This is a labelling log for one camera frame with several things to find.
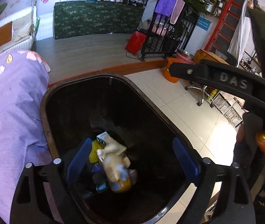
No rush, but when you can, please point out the white sofa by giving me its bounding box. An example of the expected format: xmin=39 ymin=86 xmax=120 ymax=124
xmin=0 ymin=6 xmax=37 ymax=53

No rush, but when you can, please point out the orange sofa cushion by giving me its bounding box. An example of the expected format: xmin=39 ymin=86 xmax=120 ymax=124
xmin=0 ymin=21 xmax=13 ymax=47

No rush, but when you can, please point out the orange plastic bucket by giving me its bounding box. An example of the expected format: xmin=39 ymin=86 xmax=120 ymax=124
xmin=162 ymin=57 xmax=182 ymax=84

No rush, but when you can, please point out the right hand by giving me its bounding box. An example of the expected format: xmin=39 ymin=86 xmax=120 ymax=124
xmin=233 ymin=125 xmax=265 ymax=159

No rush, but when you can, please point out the red ladder shelf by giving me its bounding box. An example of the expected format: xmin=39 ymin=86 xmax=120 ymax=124
xmin=204 ymin=0 xmax=244 ymax=53

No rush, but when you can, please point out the black trash bin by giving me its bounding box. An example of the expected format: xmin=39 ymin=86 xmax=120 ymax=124
xmin=40 ymin=74 xmax=192 ymax=223

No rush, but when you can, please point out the black metal rack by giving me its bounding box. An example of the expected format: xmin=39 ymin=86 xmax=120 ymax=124
xmin=140 ymin=8 xmax=199 ymax=61

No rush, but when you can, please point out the green patterned cabinet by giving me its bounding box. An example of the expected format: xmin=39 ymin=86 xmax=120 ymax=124
xmin=53 ymin=1 xmax=145 ymax=39

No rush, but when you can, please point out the red bag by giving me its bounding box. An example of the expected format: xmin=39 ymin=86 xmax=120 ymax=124
xmin=125 ymin=31 xmax=146 ymax=56

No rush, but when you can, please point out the purple towel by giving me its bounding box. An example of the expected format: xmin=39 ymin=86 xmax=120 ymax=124
xmin=154 ymin=0 xmax=177 ymax=17

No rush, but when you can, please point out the office chair base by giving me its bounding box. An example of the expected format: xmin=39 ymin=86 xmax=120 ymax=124
xmin=185 ymin=82 xmax=215 ymax=108

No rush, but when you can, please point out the purple floral bed quilt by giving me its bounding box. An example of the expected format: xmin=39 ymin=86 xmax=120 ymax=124
xmin=0 ymin=49 xmax=52 ymax=223

